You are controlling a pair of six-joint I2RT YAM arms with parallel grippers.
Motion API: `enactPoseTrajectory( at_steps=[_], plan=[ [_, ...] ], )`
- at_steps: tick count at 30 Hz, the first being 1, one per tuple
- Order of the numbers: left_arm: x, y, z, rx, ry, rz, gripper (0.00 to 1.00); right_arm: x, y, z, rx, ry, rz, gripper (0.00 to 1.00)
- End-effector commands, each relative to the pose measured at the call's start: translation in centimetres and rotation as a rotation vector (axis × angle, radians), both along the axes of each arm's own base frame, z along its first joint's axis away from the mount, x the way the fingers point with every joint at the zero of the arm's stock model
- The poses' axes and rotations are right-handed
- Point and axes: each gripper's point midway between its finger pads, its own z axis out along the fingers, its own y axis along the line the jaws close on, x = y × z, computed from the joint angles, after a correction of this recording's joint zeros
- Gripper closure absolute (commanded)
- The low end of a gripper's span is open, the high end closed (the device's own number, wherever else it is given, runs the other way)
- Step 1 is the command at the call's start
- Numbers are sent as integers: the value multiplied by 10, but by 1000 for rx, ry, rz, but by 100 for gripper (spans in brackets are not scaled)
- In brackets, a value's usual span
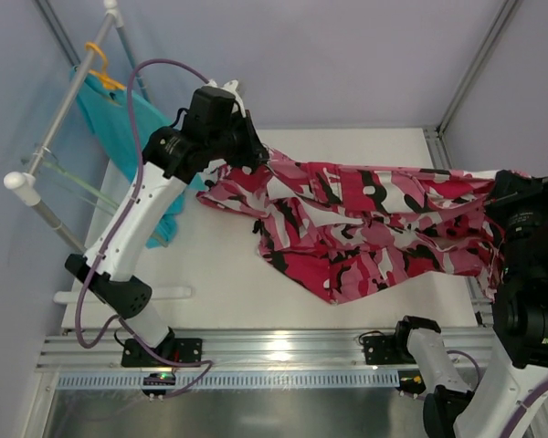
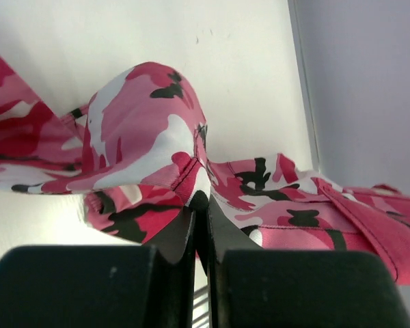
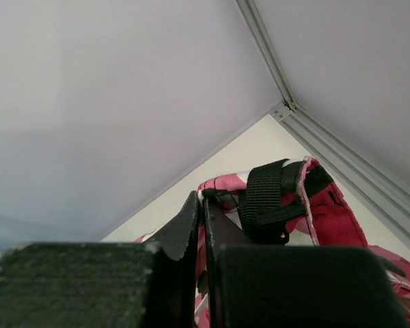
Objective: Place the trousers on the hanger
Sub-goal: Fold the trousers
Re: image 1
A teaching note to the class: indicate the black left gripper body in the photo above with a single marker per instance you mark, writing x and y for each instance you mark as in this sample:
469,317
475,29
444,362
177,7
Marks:
253,149

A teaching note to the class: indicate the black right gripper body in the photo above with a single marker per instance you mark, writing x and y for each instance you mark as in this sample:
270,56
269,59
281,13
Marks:
497,192

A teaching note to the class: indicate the pink camouflage trousers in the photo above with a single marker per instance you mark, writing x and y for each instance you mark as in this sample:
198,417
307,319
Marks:
344,232

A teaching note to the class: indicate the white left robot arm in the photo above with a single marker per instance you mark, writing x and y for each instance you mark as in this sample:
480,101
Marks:
107,267

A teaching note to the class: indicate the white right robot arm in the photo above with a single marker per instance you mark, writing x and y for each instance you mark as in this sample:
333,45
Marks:
516,380

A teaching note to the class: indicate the orange plastic hanger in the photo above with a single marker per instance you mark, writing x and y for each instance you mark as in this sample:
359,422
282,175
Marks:
102,74

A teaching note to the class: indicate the clear green hanger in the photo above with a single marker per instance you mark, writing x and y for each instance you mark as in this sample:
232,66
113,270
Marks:
79,188

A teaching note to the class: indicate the turquoise t-shirt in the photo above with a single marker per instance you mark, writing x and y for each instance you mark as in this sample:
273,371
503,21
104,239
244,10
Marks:
105,112

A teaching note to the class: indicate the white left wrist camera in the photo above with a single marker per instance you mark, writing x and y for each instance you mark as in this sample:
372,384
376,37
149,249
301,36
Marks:
232,88

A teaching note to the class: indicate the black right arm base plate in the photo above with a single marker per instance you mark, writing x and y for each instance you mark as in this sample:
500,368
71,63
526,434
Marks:
381,349

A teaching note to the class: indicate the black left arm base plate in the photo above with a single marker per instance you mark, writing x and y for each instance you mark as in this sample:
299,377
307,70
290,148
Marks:
178,350

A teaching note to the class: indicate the grey slotted cable duct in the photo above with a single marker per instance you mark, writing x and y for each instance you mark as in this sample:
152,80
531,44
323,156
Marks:
230,380

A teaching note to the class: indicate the aluminium frame rail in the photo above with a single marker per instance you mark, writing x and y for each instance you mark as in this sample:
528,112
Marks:
301,349

